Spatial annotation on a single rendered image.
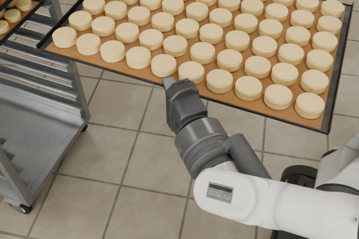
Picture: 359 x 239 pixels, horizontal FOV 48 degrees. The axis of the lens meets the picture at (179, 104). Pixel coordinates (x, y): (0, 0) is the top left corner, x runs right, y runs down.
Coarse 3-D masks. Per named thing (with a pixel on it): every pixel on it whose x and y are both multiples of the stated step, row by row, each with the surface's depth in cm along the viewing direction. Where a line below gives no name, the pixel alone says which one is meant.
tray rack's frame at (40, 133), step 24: (0, 96) 189; (24, 96) 189; (0, 120) 180; (24, 120) 180; (48, 120) 180; (72, 120) 180; (24, 144) 171; (48, 144) 171; (72, 144) 175; (24, 168) 164; (48, 168) 163; (0, 192) 156
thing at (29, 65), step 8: (0, 56) 169; (8, 56) 167; (16, 56) 165; (16, 64) 166; (24, 64) 166; (32, 64) 164; (40, 64) 162; (40, 72) 163; (48, 72) 163; (56, 72) 162; (64, 72) 160; (64, 80) 160; (72, 80) 160
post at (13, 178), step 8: (0, 152) 129; (0, 160) 130; (8, 160) 134; (0, 168) 135; (8, 168) 135; (8, 176) 138; (16, 176) 141; (16, 184) 142; (16, 192) 148; (24, 192) 149; (24, 200) 152; (32, 200) 156
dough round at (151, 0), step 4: (140, 0) 92; (144, 0) 92; (148, 0) 92; (152, 0) 92; (156, 0) 92; (160, 0) 92; (144, 4) 91; (148, 4) 91; (152, 4) 91; (156, 4) 91; (160, 4) 93; (148, 8) 92; (152, 8) 92; (156, 8) 92
